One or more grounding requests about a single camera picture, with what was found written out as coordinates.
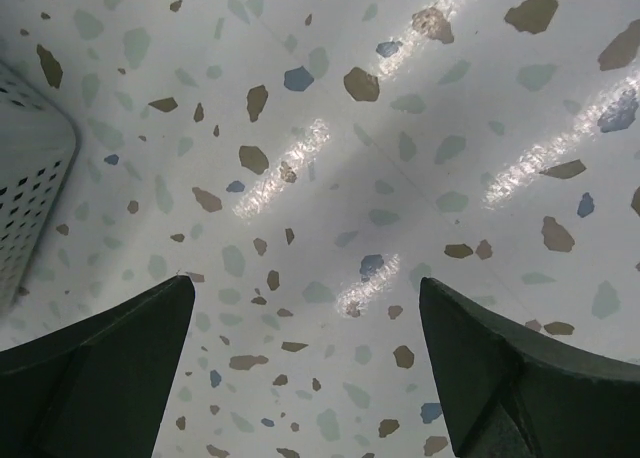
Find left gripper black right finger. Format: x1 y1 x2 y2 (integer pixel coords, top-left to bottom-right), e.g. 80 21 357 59
419 278 639 457

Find white plastic basket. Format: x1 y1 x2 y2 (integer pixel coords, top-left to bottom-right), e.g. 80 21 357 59
0 65 77 313

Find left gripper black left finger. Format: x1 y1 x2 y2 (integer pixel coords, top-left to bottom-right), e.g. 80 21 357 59
1 275 195 458

